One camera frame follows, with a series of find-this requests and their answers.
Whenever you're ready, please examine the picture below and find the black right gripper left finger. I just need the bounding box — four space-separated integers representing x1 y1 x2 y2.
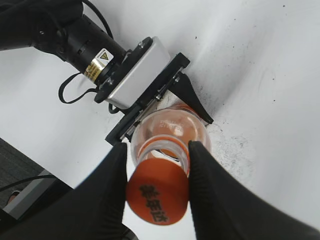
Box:
0 143 137 240

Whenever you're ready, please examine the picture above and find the orange bottle cap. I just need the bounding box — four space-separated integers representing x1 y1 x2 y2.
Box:
125 158 189 226

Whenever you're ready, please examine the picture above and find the orange soda plastic bottle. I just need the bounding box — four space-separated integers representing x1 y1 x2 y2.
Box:
130 104 211 176

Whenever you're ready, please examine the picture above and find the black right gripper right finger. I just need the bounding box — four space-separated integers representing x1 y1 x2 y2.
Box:
188 141 320 240

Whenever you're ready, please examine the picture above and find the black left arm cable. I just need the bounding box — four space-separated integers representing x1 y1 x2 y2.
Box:
58 72 98 105

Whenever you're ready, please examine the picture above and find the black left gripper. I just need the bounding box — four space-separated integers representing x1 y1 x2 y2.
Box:
97 53 214 145

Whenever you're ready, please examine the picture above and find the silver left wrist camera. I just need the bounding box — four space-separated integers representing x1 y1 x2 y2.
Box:
94 36 171 110

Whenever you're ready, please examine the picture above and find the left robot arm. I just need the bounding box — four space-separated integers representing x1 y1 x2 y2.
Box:
0 0 213 145

